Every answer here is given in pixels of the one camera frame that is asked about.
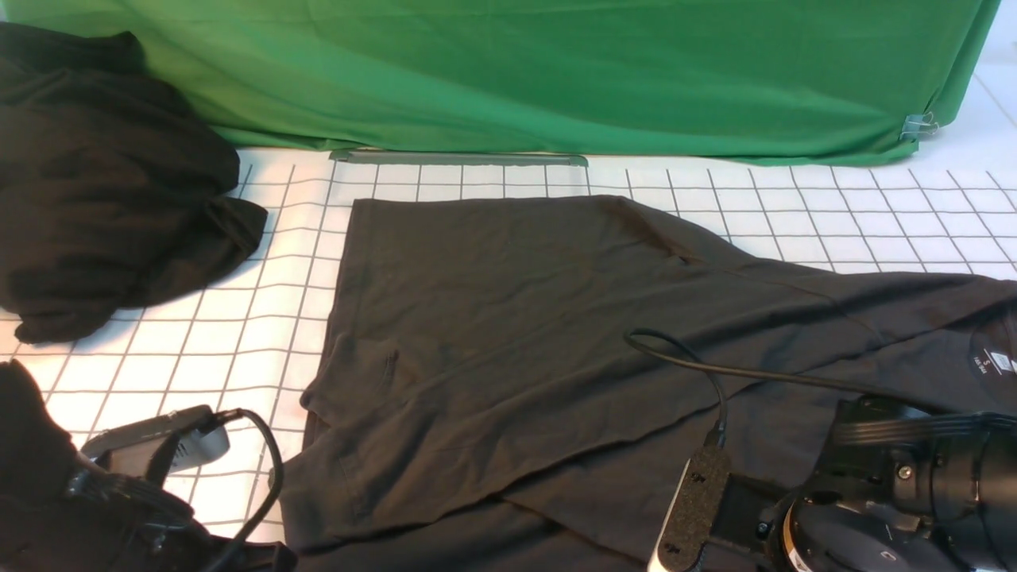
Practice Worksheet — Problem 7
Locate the gray long-sleeve top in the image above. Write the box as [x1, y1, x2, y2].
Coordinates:
[280, 195, 1015, 571]

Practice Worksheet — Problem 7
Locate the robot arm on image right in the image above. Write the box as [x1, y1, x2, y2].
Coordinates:
[767, 396, 1016, 571]

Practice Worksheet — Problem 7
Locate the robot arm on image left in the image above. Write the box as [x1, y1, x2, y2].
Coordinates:
[1, 361, 297, 571]

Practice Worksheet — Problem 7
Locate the green backdrop cloth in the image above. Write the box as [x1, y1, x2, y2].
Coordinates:
[2, 1, 1000, 166]

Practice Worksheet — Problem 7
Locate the black crumpled garment pile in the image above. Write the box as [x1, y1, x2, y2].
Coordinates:
[1, 22, 268, 344]

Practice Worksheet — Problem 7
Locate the silver binder clip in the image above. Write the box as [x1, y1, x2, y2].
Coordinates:
[899, 112, 940, 141]

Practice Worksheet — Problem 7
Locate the black cable image right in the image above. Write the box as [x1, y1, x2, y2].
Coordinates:
[622, 328, 958, 448]

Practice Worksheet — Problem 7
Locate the black cable image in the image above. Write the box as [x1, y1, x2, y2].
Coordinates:
[622, 328, 958, 448]
[145, 405, 296, 571]

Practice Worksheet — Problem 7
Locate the black cable image left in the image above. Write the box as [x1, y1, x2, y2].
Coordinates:
[145, 405, 296, 571]

